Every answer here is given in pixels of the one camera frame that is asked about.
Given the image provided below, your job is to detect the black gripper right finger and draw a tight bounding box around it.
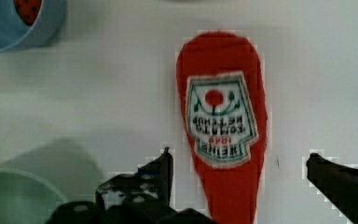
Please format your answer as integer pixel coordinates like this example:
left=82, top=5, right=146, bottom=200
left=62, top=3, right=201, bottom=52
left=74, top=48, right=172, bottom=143
left=306, top=153, right=358, bottom=224

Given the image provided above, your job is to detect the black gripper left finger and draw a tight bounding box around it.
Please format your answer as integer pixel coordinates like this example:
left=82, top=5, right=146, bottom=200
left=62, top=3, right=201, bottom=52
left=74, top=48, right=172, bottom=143
left=95, top=147, right=173, bottom=209

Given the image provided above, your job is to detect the red plush ketchup bottle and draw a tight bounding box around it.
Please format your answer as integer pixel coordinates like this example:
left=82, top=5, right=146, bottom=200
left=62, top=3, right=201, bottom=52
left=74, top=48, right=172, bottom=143
left=176, top=31, right=268, bottom=224

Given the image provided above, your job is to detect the light green cup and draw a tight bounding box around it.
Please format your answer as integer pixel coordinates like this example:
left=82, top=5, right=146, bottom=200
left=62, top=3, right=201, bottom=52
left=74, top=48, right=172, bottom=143
left=0, top=168, right=68, bottom=224

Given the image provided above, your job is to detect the red strawberry toy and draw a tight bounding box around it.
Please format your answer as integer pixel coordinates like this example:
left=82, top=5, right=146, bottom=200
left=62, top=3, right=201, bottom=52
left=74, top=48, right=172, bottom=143
left=13, top=0, right=42, bottom=26

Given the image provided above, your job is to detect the blue bowl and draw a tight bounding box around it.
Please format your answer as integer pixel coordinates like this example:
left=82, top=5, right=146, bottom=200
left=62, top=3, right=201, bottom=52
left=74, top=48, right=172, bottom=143
left=0, top=0, right=67, bottom=52

